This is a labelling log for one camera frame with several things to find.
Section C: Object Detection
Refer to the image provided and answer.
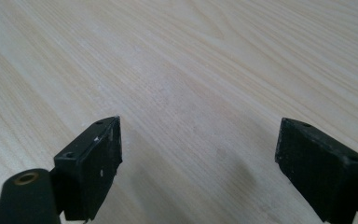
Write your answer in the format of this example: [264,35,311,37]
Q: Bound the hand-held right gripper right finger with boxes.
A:
[274,117,358,224]

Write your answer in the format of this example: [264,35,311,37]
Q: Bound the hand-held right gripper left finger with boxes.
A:
[53,115,123,222]

